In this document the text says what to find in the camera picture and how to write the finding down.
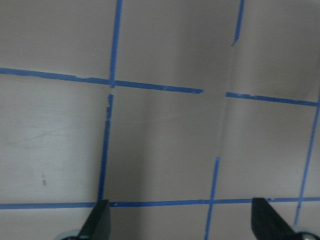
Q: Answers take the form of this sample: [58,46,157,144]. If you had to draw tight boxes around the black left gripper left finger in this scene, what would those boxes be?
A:
[78,199,111,240]

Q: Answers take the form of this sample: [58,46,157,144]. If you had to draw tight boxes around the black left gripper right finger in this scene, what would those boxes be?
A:
[251,197,296,240]

